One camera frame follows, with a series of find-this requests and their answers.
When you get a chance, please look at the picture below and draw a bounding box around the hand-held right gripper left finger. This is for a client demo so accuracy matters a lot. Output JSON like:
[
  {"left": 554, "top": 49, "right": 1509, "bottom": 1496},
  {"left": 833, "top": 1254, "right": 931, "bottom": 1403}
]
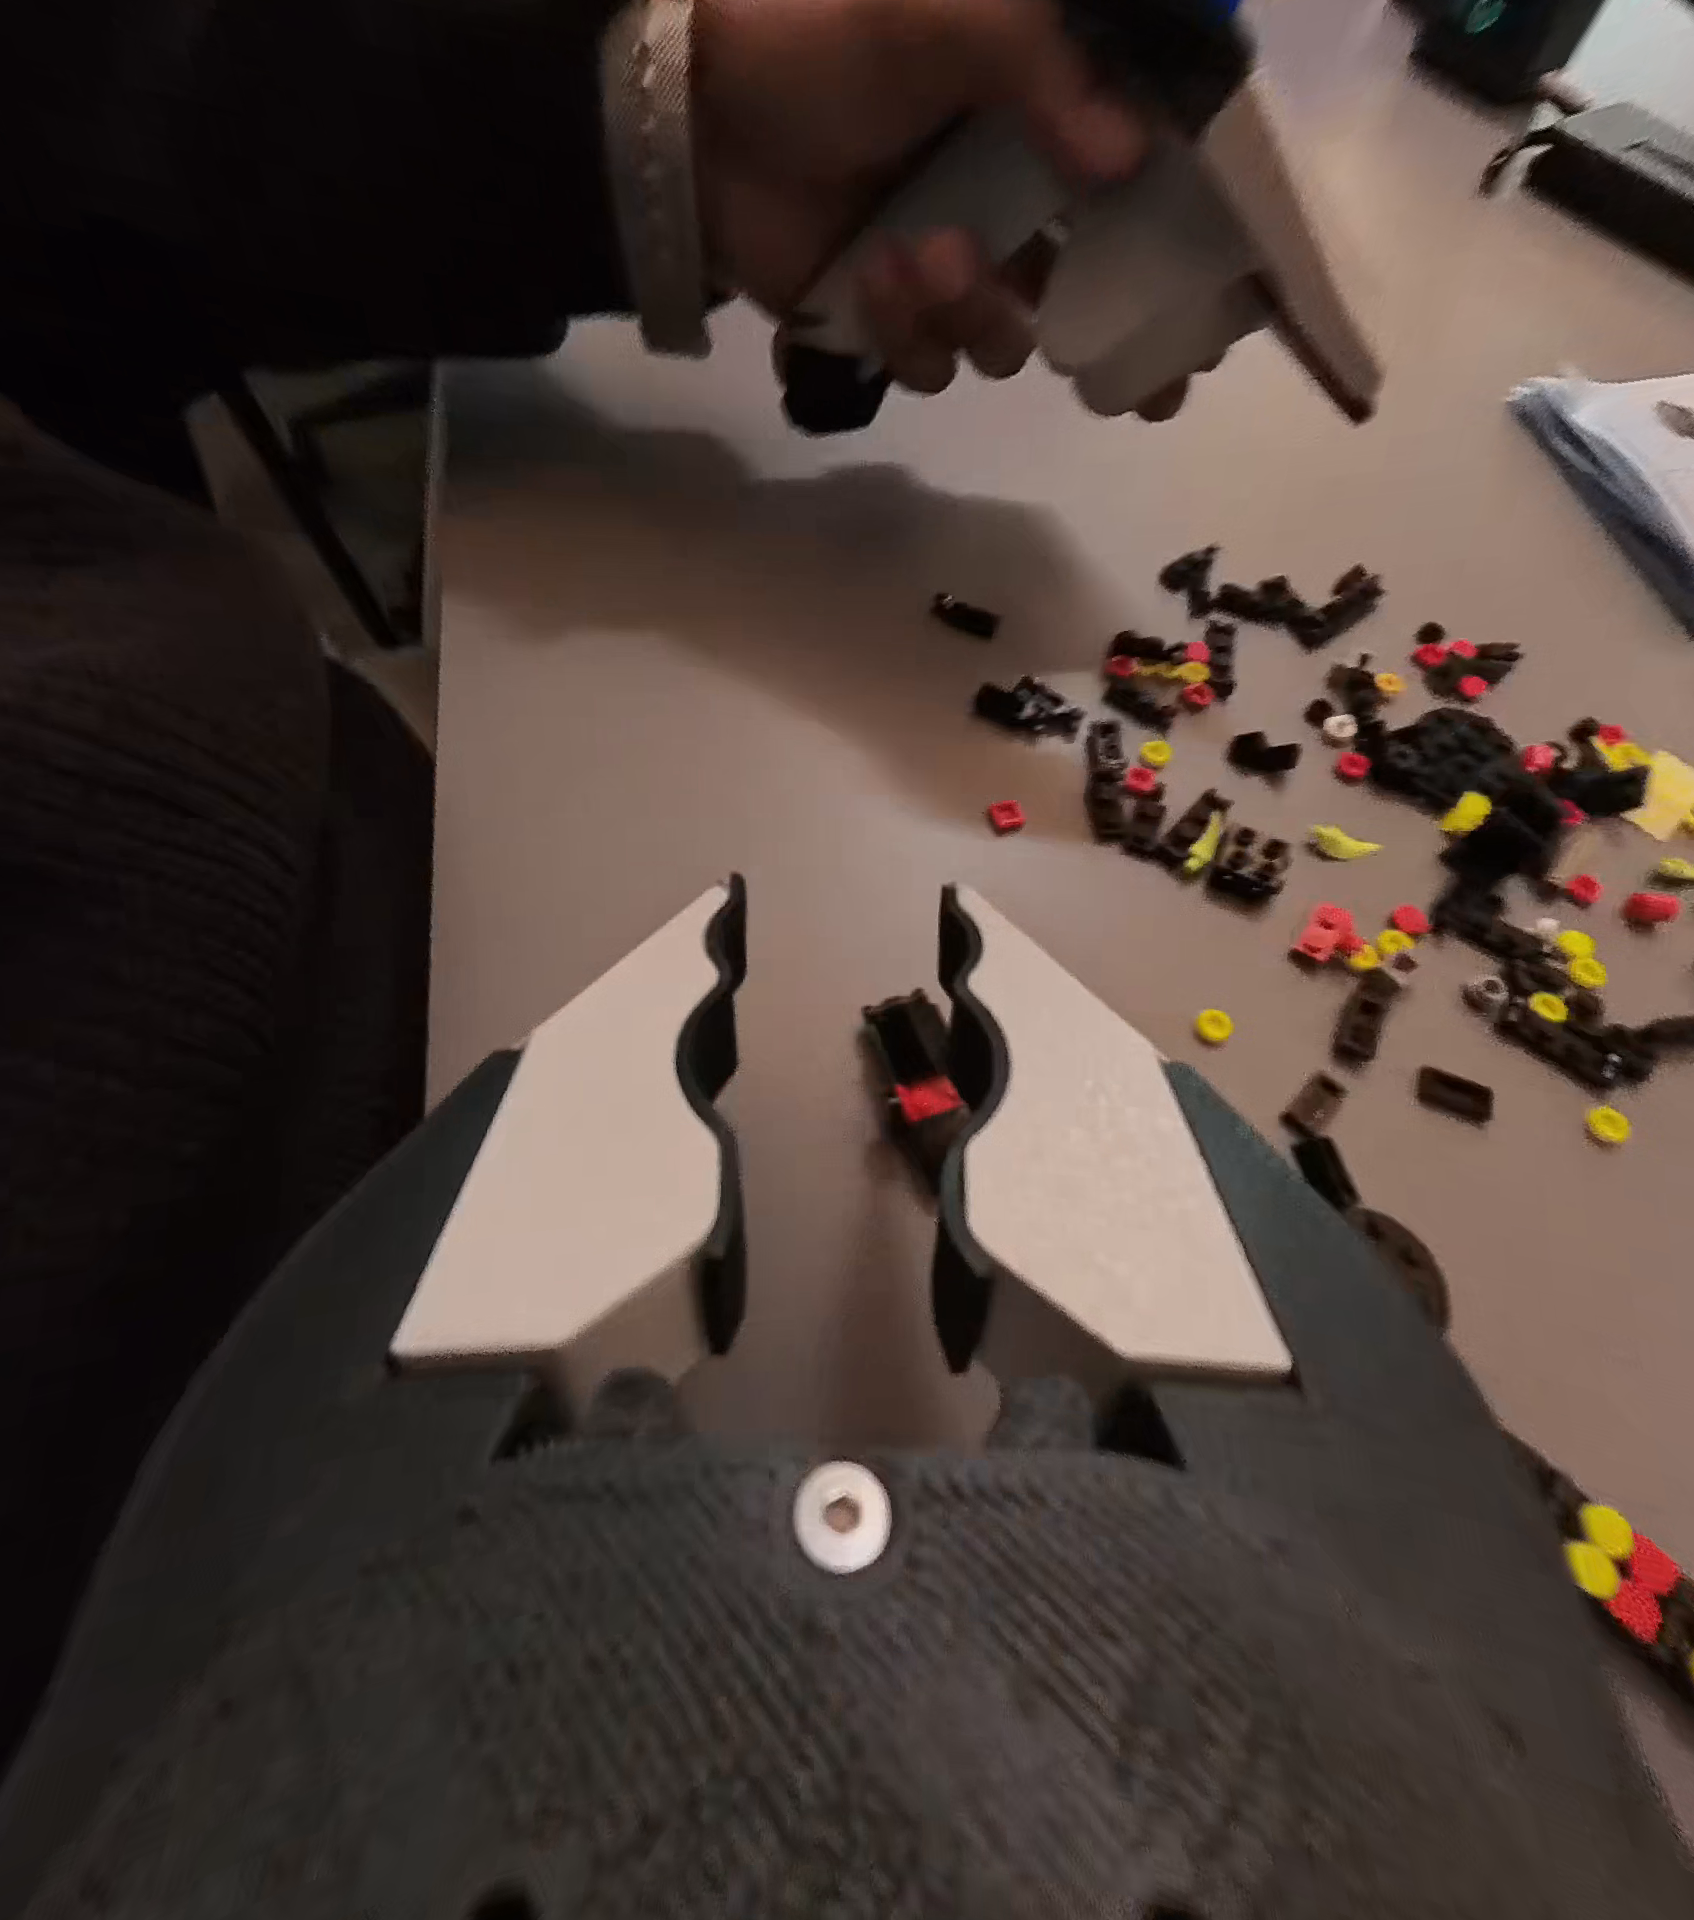
[{"left": 387, "top": 873, "right": 750, "bottom": 1370}]

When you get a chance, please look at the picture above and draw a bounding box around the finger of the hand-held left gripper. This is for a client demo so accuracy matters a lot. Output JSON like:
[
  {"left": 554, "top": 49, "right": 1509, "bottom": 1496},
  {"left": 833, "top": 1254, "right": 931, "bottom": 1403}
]
[{"left": 1206, "top": 76, "right": 1387, "bottom": 426}]

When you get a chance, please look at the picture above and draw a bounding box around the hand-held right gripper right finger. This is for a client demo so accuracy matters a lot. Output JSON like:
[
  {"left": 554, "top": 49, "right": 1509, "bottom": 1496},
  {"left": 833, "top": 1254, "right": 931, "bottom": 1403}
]
[{"left": 933, "top": 884, "right": 1295, "bottom": 1379}]

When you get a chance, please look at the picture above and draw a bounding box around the small black red lego assembly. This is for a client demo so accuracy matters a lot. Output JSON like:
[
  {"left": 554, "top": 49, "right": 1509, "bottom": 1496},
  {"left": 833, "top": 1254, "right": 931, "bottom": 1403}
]
[{"left": 859, "top": 990, "right": 972, "bottom": 1191}]

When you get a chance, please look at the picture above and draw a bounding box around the person's left forearm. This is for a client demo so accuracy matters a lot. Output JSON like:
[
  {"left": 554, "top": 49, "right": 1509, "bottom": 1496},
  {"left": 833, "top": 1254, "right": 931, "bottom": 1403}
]
[{"left": 0, "top": 0, "right": 638, "bottom": 399}]

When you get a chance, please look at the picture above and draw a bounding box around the black round lego plate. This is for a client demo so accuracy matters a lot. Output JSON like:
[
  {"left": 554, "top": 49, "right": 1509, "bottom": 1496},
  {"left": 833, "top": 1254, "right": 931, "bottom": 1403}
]
[{"left": 1351, "top": 1201, "right": 1453, "bottom": 1328}]

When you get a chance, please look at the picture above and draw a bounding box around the pile of loose lego pieces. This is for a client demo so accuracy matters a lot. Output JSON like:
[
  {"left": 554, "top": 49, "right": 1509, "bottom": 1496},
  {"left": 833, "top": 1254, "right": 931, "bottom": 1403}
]
[{"left": 931, "top": 542, "right": 1694, "bottom": 1202}]

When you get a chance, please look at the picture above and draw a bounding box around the long lego snake model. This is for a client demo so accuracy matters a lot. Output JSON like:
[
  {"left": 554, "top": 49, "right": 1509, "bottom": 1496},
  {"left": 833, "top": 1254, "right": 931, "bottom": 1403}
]
[{"left": 1520, "top": 1433, "right": 1694, "bottom": 1791}]

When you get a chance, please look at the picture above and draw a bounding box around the person's left hand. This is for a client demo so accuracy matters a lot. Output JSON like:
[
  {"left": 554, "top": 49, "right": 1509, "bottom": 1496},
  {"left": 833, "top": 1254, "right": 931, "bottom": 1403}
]
[{"left": 697, "top": 0, "right": 1193, "bottom": 430}]

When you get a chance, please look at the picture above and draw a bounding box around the black electronic device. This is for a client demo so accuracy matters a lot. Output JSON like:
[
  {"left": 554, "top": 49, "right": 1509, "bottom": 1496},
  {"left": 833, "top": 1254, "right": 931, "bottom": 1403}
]
[{"left": 1409, "top": 0, "right": 1607, "bottom": 104}]

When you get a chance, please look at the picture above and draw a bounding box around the grey flat electronic device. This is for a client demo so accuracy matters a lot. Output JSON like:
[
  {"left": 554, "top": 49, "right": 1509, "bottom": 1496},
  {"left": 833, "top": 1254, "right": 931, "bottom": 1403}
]
[{"left": 1486, "top": 102, "right": 1694, "bottom": 309}]

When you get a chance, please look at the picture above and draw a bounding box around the open instruction booklet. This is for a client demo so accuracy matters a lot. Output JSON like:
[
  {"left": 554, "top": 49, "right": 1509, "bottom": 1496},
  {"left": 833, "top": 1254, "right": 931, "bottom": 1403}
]
[{"left": 1504, "top": 362, "right": 1694, "bottom": 721}]

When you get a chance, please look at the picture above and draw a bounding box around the grey wristband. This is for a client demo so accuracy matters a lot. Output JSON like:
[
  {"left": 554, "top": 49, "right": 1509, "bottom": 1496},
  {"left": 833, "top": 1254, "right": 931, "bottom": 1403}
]
[{"left": 603, "top": 0, "right": 719, "bottom": 362}]

